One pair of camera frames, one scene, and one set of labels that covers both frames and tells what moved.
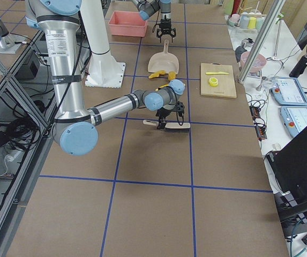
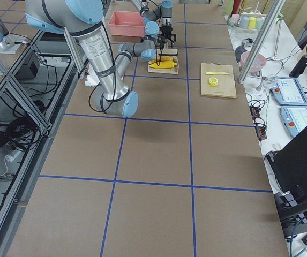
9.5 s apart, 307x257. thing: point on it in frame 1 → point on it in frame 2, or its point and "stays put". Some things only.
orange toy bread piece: [172, 75] → [166, 58]
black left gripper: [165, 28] stays put
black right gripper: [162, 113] → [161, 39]
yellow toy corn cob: [157, 89] → [163, 65]
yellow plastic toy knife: [218, 73] stays put
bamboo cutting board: [217, 80] stays put
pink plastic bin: [127, 23] stays put
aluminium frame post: [271, 20] stays put
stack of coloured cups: [251, 20] stays put
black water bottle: [301, 66] stays put
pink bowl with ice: [259, 62] stays put
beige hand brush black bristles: [171, 127] → [167, 51]
